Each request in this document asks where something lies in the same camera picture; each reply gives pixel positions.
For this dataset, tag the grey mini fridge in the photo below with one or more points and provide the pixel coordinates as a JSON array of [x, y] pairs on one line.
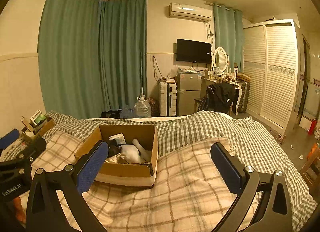
[[188, 89]]

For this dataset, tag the green white carton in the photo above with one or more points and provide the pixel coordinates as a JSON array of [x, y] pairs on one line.
[[37, 118]]

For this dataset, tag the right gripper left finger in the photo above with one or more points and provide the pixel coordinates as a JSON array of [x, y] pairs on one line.
[[44, 211]]

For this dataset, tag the operator left hand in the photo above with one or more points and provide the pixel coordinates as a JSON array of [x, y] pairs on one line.
[[18, 210]]

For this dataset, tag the white oval vanity mirror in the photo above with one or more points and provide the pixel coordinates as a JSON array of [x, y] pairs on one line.
[[220, 60]]

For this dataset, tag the grey gingham bed sheet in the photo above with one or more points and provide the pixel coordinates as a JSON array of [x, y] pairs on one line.
[[250, 141]]

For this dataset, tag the clear water jug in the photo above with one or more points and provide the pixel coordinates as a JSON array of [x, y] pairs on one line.
[[142, 108]]

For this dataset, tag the red fire extinguisher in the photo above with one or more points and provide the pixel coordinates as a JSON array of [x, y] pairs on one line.
[[312, 127]]

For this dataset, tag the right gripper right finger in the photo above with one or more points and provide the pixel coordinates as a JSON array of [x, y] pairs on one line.
[[273, 212]]

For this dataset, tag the large teal curtain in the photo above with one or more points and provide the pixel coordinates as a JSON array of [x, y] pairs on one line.
[[92, 55]]

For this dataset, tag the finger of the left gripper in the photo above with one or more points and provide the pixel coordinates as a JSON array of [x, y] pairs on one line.
[[9, 138]]

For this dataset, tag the black wall television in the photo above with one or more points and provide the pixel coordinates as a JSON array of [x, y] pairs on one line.
[[193, 51]]

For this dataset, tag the small cardboard box of items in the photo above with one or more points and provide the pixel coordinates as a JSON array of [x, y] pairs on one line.
[[37, 126]]

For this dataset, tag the cream plaid blanket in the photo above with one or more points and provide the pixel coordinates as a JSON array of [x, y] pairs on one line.
[[189, 194]]

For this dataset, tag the cream lace garment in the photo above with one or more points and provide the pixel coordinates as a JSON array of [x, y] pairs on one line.
[[114, 159]]

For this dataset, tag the small plastic packet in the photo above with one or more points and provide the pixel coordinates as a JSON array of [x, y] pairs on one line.
[[119, 139]]

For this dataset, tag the white air conditioner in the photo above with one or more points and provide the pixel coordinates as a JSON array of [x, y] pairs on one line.
[[190, 12]]

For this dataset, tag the black jacket on chair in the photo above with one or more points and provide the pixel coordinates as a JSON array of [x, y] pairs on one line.
[[218, 98]]

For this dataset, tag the teal curtain by wardrobe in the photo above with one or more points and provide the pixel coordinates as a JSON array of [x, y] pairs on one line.
[[229, 33]]

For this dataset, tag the white suitcase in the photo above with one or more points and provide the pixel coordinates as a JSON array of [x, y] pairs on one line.
[[167, 98]]

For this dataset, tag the white slatted wardrobe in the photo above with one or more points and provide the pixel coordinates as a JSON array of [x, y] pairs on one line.
[[272, 61]]

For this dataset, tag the large open cardboard box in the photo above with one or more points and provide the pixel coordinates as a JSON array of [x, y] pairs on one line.
[[144, 137]]

